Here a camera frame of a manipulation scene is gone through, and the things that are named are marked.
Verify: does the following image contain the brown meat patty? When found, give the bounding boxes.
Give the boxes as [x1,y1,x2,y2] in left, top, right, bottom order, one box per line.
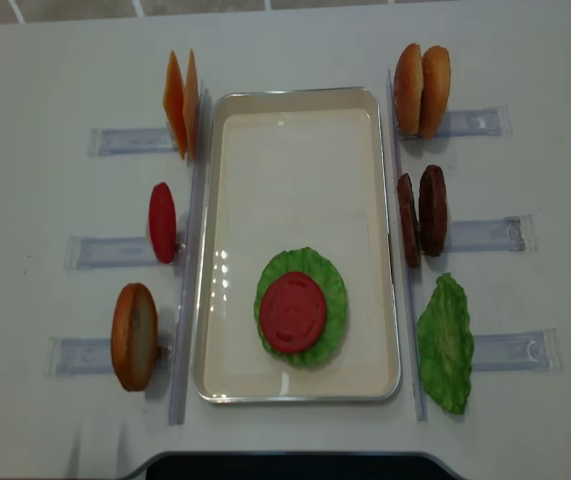
[419,165,448,257]
[397,173,421,268]

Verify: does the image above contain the green lettuce leaf on tray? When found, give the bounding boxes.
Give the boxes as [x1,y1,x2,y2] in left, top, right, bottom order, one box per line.
[253,247,348,369]

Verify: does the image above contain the red tomato slice on tray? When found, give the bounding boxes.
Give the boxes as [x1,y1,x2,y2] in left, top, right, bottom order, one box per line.
[259,271,327,354]

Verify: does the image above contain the standing red tomato slice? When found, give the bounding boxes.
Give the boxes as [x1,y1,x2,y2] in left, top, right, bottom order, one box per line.
[148,182,178,264]

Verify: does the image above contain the right orange cheese slice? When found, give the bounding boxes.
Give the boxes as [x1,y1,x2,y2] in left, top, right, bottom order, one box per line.
[183,50,200,161]

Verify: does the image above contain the orange cheese slice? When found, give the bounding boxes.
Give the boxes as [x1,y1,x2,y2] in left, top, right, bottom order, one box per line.
[183,50,200,161]
[163,51,187,159]

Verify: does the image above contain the left orange cheese slice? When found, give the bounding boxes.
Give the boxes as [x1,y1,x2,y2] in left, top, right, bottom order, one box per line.
[163,51,187,159]

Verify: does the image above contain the standing green lettuce leaf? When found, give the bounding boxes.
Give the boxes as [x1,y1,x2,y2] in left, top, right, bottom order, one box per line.
[417,272,474,415]

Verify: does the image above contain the white rectangular metal tray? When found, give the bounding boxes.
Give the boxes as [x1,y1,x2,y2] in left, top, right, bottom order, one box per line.
[193,87,401,404]

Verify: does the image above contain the standing bun half left rack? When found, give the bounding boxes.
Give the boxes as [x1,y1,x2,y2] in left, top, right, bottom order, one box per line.
[111,283,158,392]

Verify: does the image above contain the left bun half right rack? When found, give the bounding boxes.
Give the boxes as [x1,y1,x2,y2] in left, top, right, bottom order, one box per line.
[393,43,424,135]

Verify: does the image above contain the left clear acrylic rack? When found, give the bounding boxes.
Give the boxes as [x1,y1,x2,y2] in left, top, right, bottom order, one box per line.
[45,86,211,425]

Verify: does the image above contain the clear acrylic rack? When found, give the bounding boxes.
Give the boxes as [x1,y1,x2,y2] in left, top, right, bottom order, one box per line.
[387,68,564,422]
[45,86,211,425]

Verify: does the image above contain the right clear acrylic rack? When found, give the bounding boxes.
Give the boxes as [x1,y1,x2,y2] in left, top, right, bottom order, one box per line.
[387,68,564,422]

